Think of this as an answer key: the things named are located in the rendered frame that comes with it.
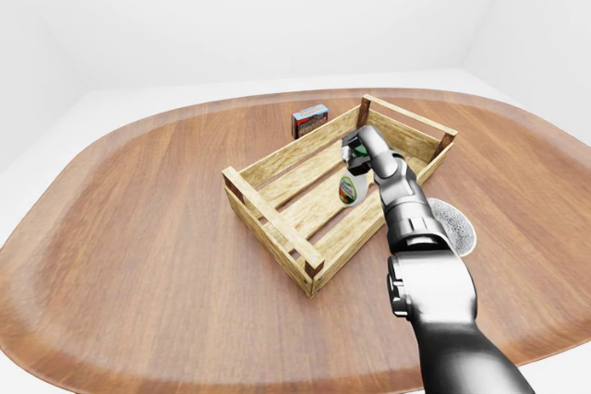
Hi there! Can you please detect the white salad dressing bottle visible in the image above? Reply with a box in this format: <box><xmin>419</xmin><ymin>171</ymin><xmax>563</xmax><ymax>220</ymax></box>
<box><xmin>338</xmin><ymin>143</ymin><xmax>373</xmax><ymax>207</ymax></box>

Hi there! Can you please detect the patterned bowl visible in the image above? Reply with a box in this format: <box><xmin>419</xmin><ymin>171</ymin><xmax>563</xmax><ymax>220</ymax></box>
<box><xmin>427</xmin><ymin>197</ymin><xmax>477</xmax><ymax>257</ymax></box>

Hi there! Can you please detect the printed food box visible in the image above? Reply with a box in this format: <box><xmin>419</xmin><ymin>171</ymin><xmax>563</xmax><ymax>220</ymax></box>
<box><xmin>291</xmin><ymin>103</ymin><xmax>330</xmax><ymax>140</ymax></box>

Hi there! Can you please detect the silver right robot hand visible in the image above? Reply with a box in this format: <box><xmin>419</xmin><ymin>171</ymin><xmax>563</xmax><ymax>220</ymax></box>
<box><xmin>340</xmin><ymin>125</ymin><xmax>394</xmax><ymax>177</ymax></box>

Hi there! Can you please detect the wooden slat tray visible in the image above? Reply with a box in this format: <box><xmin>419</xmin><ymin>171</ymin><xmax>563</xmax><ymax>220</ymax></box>
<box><xmin>222</xmin><ymin>94</ymin><xmax>459</xmax><ymax>299</ymax></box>

